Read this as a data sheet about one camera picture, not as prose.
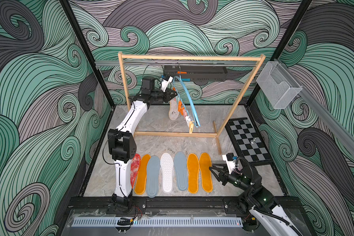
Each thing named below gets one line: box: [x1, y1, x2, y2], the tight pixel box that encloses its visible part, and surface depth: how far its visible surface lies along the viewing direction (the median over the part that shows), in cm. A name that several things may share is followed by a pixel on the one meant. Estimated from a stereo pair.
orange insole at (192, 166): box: [186, 152, 200, 195], surface depth 86 cm
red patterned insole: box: [130, 153, 142, 189], surface depth 87 cm
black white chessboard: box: [224, 117, 272, 164], surface depth 95 cm
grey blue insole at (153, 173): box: [146, 155, 161, 198], surface depth 85 cm
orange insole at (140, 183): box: [134, 154, 151, 196], surface depth 85 cm
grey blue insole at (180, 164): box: [173, 151, 188, 191], surface depth 87 cm
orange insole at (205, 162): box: [199, 152, 214, 193], surface depth 85 cm
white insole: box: [160, 152, 175, 194], surface depth 87 cm
